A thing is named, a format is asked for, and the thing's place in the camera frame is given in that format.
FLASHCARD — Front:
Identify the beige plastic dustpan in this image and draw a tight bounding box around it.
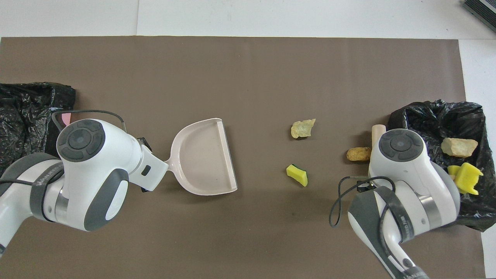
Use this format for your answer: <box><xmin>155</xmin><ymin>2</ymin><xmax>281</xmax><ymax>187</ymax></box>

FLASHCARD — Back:
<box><xmin>165</xmin><ymin>118</ymin><xmax>238</xmax><ymax>196</ymax></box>

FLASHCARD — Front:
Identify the beige brush with black bristles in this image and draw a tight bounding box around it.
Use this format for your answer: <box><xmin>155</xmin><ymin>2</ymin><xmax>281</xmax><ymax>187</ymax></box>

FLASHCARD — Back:
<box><xmin>371</xmin><ymin>124</ymin><xmax>386</xmax><ymax>149</ymax></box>

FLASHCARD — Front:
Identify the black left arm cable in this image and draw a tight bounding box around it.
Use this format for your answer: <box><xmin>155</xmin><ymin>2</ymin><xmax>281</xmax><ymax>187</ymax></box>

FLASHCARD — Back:
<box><xmin>0</xmin><ymin>110</ymin><xmax>127</xmax><ymax>186</ymax></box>

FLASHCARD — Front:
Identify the brown table mat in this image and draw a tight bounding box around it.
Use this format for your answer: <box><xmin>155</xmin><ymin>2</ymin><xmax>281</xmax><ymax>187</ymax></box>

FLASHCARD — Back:
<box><xmin>0</xmin><ymin>36</ymin><xmax>486</xmax><ymax>279</ymax></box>

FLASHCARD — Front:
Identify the black bagged pink bin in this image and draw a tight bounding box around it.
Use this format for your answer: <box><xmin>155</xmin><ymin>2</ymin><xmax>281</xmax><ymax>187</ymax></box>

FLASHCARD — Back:
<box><xmin>0</xmin><ymin>82</ymin><xmax>76</xmax><ymax>177</ymax></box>

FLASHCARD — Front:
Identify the black bagged tall bin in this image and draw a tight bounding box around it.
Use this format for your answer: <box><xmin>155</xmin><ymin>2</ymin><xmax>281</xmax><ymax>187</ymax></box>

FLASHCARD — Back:
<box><xmin>387</xmin><ymin>100</ymin><xmax>496</xmax><ymax>232</ymax></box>

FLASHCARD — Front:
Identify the orange-brown foam nugget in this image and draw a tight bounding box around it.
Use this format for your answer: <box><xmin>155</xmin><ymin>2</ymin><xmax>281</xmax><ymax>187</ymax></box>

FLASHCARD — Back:
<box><xmin>346</xmin><ymin>146</ymin><xmax>372</xmax><ymax>162</ymax></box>

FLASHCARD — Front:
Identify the yellow sponge with green pad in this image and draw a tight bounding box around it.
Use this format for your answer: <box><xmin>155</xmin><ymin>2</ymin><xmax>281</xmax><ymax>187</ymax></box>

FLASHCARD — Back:
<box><xmin>286</xmin><ymin>164</ymin><xmax>308</xmax><ymax>187</ymax></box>

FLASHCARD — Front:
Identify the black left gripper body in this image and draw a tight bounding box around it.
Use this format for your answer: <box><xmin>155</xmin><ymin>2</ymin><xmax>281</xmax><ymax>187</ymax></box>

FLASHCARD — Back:
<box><xmin>136</xmin><ymin>136</ymin><xmax>153</xmax><ymax>193</ymax></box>

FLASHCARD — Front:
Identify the blocky pale foam chunk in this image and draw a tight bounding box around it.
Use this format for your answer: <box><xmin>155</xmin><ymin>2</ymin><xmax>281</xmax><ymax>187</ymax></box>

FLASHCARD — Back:
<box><xmin>441</xmin><ymin>137</ymin><xmax>479</xmax><ymax>158</ymax></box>

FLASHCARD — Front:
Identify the grey ribbed device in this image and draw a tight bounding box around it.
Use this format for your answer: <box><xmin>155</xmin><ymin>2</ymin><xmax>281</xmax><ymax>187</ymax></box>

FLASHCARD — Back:
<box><xmin>463</xmin><ymin>0</ymin><xmax>496</xmax><ymax>33</ymax></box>

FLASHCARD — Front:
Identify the jagged pale foam chunk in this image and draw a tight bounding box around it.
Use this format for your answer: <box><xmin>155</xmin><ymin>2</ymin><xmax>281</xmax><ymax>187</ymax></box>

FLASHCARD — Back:
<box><xmin>291</xmin><ymin>119</ymin><xmax>316</xmax><ymax>140</ymax></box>

